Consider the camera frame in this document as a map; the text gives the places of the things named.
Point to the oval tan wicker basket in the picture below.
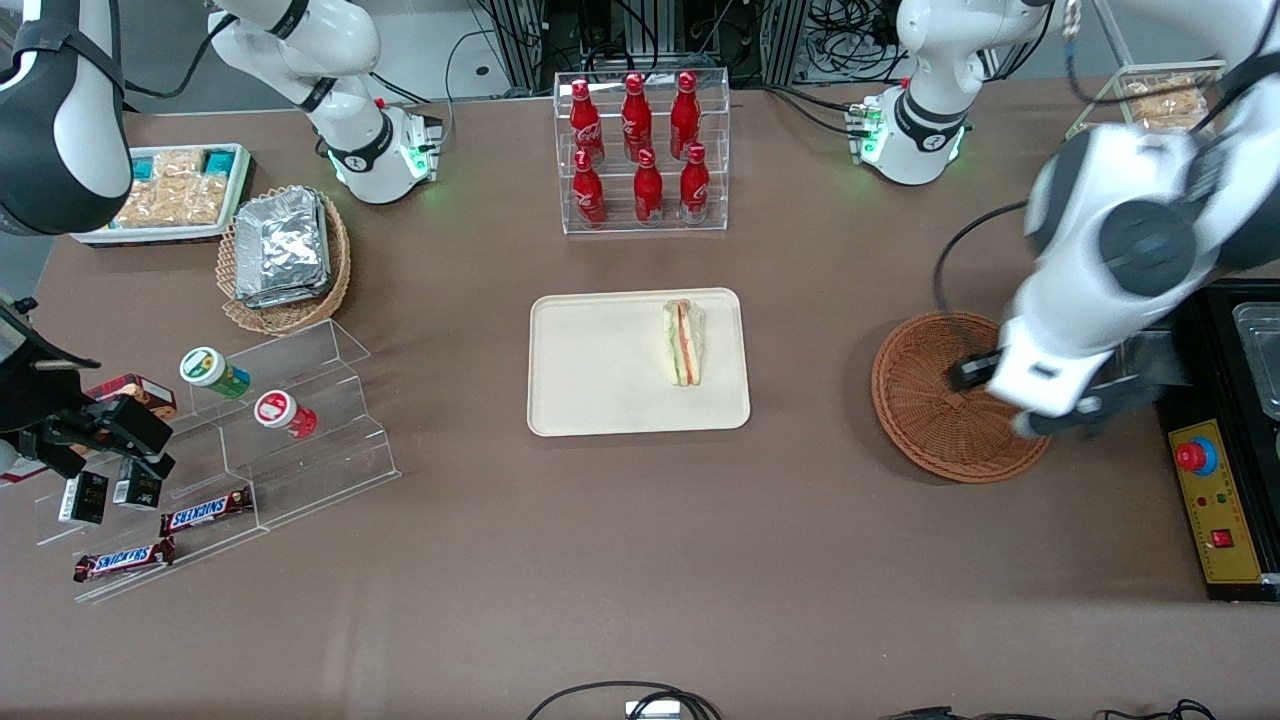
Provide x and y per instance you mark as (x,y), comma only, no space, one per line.
(290,318)

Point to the clear acrylic bottle rack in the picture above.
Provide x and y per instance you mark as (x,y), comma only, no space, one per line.
(715,150)

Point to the white rectangular snack tray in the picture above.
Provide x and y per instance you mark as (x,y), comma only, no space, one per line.
(100,236)

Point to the beige plastic tray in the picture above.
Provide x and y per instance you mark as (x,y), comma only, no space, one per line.
(600,365)

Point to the clear plastic container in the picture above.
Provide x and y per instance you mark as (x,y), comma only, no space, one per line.
(1258,350)

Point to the teal snack packet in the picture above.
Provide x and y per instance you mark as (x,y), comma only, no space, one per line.
(143,166)
(219,160)

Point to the small white device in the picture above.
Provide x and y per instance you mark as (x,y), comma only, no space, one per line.
(652,710)

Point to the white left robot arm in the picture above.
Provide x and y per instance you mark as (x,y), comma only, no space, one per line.
(1150,235)

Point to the triangle sandwich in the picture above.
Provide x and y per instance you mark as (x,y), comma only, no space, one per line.
(684,340)

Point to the Snickers chocolate bar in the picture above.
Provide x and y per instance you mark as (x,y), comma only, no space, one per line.
(122,561)
(205,512)

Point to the clear acrylic stepped stand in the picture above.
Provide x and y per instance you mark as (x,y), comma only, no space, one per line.
(300,480)

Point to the round brown wicker basket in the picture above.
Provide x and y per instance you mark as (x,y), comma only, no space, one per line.
(930,420)

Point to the green can with white lid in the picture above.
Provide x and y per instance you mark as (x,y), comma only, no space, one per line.
(212,370)

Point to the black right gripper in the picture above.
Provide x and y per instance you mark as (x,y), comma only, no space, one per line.
(42,400)

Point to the small black box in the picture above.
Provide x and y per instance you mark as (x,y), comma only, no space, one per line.
(138,492)
(82,498)

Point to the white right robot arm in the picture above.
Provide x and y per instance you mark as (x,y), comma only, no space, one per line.
(60,110)

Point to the brown table mat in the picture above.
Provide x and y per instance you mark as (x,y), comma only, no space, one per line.
(640,560)

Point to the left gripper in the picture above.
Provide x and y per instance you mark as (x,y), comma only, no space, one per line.
(1139,362)

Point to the clear bag of tan snacks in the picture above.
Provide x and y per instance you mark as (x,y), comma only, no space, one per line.
(1170,115)
(1168,92)

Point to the black machine with yellow panel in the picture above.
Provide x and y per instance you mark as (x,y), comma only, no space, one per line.
(1225,520)

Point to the red can with white lid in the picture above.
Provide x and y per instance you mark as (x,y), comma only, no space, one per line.
(285,415)

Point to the red-brown chocolate box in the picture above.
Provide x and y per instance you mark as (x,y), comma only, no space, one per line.
(140,388)

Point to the silver foil packet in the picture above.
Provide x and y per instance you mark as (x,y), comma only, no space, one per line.
(300,297)
(280,240)

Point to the tan cracker snack pack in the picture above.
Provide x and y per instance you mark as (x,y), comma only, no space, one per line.
(178,164)
(150,205)
(205,200)

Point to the red cola bottle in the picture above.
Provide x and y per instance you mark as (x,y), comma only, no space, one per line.
(589,192)
(694,187)
(685,115)
(636,118)
(585,125)
(648,190)

